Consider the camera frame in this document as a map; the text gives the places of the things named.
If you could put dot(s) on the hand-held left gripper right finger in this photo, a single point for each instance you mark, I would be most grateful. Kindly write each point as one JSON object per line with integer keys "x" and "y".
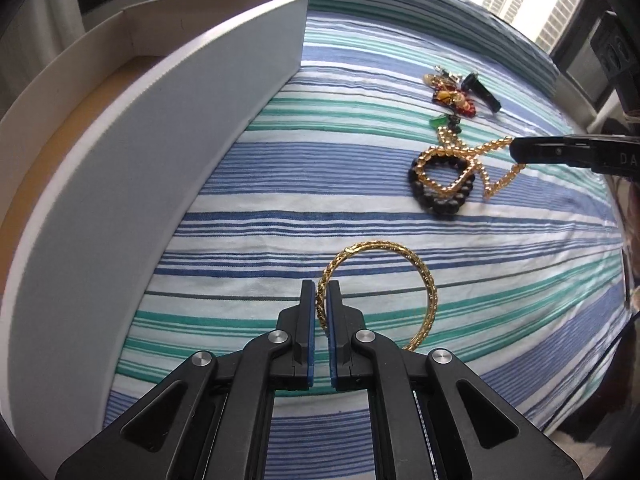
{"x": 334, "y": 330}

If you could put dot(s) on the white cardboard box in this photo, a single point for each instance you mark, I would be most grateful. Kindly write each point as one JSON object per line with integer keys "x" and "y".
{"x": 150, "y": 185}

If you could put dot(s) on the black oblong clip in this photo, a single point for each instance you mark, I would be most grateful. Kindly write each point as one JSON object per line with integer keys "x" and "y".
{"x": 480, "y": 91}

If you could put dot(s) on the white curtain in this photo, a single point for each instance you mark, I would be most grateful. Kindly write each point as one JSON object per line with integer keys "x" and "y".
{"x": 40, "y": 60}

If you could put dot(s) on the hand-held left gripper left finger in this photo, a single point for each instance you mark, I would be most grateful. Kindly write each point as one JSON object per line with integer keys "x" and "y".
{"x": 307, "y": 330}

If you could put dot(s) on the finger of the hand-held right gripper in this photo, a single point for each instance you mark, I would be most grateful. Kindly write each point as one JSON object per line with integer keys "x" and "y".
{"x": 545, "y": 151}

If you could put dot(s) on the gold twisted bangle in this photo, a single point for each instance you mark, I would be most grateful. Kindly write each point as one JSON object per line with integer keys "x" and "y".
{"x": 431, "y": 300}

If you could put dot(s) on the striped bed sheet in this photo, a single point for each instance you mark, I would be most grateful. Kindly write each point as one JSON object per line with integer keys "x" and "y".
{"x": 350, "y": 185}

